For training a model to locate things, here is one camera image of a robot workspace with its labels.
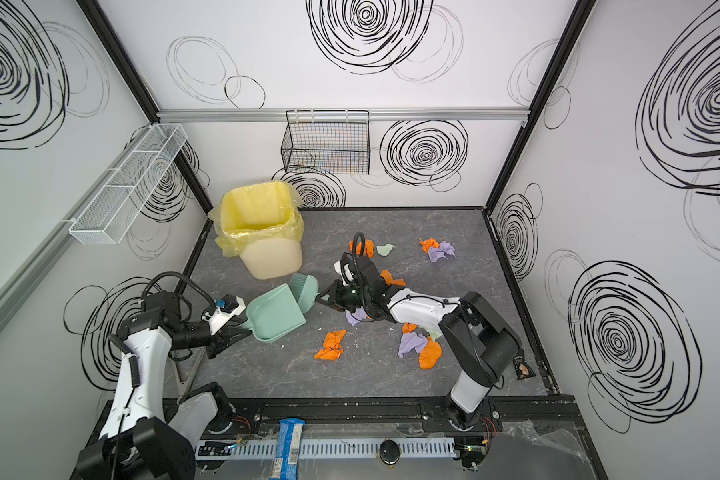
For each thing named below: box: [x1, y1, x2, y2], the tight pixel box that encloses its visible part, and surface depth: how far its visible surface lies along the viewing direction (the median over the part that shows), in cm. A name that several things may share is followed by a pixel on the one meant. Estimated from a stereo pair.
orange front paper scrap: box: [314, 329, 347, 361], surface depth 86 cm
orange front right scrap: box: [418, 336, 443, 369], surface depth 85 cm
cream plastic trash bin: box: [239, 238, 303, 280], surface depth 96 cm
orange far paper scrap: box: [419, 238, 441, 253], surface depth 110 cm
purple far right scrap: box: [428, 241, 457, 263], surface depth 107 cm
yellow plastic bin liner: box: [208, 181, 305, 257], surface depth 93 cm
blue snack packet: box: [270, 418, 306, 480], surface depth 70 cm
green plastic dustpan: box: [238, 283, 307, 342], surface depth 80 cm
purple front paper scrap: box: [398, 332, 428, 358], surface depth 86 cm
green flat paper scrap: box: [376, 243, 395, 256], surface depth 110 cm
